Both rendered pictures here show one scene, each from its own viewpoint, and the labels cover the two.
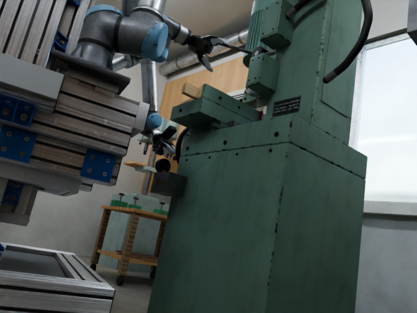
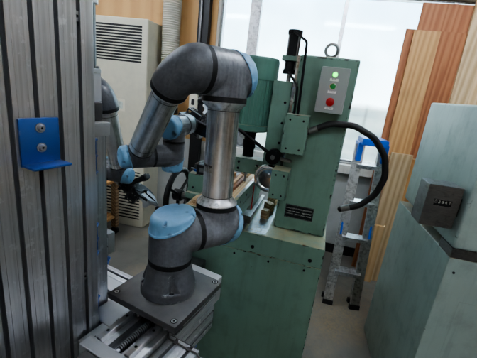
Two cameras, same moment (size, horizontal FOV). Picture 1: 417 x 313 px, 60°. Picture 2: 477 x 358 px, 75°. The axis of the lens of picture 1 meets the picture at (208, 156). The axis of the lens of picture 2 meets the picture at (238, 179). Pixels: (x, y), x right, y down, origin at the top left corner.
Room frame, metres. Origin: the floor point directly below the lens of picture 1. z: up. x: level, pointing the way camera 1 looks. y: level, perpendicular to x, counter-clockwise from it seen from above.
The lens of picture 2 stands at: (0.39, 0.77, 1.37)
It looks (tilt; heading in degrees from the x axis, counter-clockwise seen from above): 16 degrees down; 320
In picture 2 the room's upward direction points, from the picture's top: 7 degrees clockwise
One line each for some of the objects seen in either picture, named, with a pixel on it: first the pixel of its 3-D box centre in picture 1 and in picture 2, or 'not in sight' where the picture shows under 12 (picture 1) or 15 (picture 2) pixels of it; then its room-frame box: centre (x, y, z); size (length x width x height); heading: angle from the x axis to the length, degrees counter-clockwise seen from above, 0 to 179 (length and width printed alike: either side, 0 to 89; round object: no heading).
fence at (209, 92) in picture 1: (258, 118); (251, 187); (1.43, -0.18, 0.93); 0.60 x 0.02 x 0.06; 126
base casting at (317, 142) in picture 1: (268, 156); (263, 223); (1.36, -0.23, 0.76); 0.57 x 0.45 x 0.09; 36
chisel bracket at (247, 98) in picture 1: (259, 97); (250, 166); (1.44, -0.17, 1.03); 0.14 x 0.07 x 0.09; 36
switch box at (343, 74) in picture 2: not in sight; (331, 90); (1.12, -0.23, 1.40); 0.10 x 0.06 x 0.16; 36
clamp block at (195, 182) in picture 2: not in sight; (206, 180); (1.61, -0.04, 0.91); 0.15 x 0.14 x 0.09; 126
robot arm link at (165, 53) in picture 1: (156, 46); (168, 155); (1.35, 0.30, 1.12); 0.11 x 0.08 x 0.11; 89
